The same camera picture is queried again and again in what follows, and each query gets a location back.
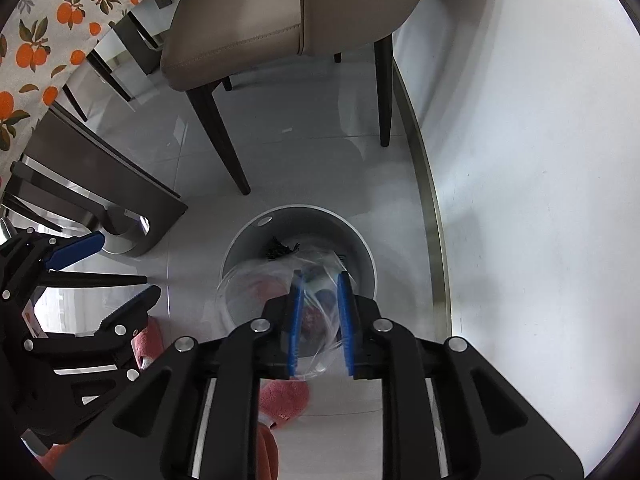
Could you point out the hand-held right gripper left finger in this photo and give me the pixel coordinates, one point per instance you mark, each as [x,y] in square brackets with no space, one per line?
[295,325]

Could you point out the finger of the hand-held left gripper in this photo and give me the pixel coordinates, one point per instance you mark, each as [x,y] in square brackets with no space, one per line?
[135,307]
[75,250]

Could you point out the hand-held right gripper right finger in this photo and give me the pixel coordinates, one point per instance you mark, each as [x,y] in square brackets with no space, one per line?
[346,330]

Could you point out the clear plastic cup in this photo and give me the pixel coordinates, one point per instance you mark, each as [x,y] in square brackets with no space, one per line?
[320,340]

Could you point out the grey round trash bin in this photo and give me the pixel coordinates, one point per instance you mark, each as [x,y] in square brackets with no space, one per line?
[310,225]

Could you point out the pink slipper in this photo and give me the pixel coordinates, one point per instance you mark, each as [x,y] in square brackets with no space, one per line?
[150,340]
[285,400]

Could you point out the dark brown table base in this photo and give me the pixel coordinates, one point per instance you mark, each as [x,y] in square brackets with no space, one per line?
[100,180]

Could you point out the person's right leg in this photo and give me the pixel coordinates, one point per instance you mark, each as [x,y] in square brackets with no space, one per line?
[267,455]

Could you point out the orange print tablecloth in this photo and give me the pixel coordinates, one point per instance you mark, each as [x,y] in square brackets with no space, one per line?
[50,35]

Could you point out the grey-brown upholstered chair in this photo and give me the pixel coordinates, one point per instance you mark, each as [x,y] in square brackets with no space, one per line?
[240,50]

